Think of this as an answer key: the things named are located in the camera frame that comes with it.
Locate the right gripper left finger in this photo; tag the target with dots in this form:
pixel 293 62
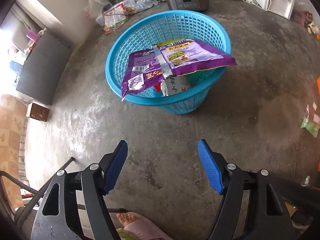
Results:
pixel 111 165

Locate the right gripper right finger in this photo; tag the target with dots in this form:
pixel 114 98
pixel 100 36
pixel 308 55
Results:
pixel 215 167

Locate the purple noodle wrapper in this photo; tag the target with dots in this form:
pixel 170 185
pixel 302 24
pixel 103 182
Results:
pixel 149 67

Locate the clear plastic bag trash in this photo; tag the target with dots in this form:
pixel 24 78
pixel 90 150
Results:
pixel 113 17

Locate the foot in pink slipper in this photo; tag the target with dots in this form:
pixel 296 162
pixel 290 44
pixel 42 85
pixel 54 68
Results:
pixel 136 226

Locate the brown small box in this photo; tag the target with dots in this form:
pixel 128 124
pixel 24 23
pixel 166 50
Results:
pixel 38 112

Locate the white snack packet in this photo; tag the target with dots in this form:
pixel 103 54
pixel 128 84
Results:
pixel 175 85

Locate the green packet on floor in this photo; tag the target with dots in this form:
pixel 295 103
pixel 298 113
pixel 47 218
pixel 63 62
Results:
pixel 311 120

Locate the grey cabinet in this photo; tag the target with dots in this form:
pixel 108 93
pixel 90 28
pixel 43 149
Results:
pixel 43 69

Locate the blue plastic basket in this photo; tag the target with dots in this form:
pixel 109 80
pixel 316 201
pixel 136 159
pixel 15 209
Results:
pixel 159 29

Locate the purple cup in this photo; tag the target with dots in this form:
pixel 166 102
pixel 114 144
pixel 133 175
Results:
pixel 32 36

